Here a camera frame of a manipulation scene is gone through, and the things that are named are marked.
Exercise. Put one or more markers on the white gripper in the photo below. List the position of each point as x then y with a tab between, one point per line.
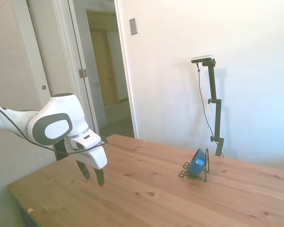
98	158

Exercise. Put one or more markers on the dark blue bowl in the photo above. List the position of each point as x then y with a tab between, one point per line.
194	166

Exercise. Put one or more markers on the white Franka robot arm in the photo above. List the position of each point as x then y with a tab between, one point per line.
61	108

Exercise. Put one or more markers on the small orange scrap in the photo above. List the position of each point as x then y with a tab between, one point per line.
30	209

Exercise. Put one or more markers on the metal door hinge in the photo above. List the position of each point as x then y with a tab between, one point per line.
83	72

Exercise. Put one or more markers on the brown wooden hallway door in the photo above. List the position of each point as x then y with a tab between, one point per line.
104	71

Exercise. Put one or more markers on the white open door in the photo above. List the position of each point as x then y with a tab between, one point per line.
59	59

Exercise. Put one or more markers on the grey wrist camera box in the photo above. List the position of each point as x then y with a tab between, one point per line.
60	149

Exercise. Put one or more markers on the black jointed camera stand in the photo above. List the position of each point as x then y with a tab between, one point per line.
218	118

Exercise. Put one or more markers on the silver camera on stand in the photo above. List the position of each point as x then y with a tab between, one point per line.
202	59

